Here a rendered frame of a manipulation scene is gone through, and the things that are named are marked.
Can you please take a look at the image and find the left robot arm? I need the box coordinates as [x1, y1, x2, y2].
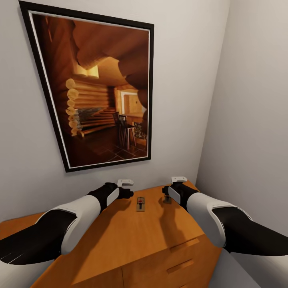
[0, 179, 134, 288]

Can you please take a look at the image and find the mousetrap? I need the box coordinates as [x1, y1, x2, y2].
[163, 194, 172, 204]
[136, 197, 145, 212]

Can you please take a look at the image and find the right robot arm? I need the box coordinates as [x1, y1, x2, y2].
[162, 177, 288, 288]

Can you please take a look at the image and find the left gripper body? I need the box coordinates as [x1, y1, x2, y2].
[118, 188, 130, 199]

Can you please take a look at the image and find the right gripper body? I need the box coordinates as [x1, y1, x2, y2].
[163, 186, 169, 196]

